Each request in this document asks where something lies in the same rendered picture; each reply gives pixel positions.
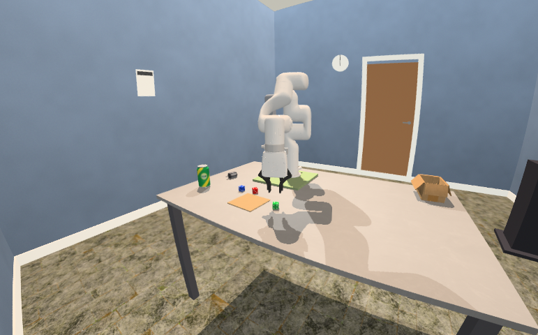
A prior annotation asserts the open brown cardboard box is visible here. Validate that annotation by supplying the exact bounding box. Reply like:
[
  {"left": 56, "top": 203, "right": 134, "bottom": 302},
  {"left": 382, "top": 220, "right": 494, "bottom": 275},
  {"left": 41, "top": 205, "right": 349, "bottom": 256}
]
[{"left": 411, "top": 174, "right": 451, "bottom": 203}]

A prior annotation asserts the green soda can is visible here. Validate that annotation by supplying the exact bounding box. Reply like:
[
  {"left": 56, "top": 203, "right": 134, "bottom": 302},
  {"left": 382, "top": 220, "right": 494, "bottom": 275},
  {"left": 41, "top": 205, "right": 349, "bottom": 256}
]
[{"left": 197, "top": 165, "right": 211, "bottom": 188}]

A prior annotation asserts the tan square mat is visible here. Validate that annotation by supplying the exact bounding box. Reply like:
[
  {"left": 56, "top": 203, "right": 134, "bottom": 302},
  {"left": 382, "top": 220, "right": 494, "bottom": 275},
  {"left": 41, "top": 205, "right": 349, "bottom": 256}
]
[{"left": 228, "top": 193, "right": 270, "bottom": 212}]

